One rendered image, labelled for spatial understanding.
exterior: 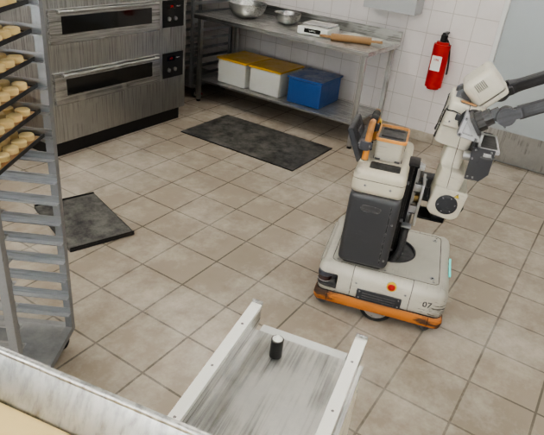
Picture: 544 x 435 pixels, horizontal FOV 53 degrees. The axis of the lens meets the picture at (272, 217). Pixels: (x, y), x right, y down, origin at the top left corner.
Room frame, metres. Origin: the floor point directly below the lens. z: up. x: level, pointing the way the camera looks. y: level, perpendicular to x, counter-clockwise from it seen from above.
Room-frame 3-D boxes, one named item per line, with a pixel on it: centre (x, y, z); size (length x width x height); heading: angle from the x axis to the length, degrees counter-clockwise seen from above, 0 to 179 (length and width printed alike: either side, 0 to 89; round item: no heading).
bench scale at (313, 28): (5.32, -0.24, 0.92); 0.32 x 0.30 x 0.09; 157
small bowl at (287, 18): (5.65, 0.07, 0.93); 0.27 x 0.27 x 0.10
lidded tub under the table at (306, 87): (5.34, -0.27, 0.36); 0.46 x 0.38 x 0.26; 151
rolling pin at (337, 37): (5.05, -0.52, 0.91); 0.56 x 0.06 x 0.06; 88
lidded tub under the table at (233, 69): (5.76, 0.46, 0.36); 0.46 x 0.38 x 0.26; 148
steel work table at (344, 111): (5.49, -0.01, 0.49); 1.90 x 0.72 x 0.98; 60
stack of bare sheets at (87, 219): (2.96, 1.19, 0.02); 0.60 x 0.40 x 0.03; 42
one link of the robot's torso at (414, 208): (2.60, -0.84, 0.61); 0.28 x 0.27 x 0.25; 166
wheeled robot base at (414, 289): (2.58, -0.66, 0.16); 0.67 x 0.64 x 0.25; 76
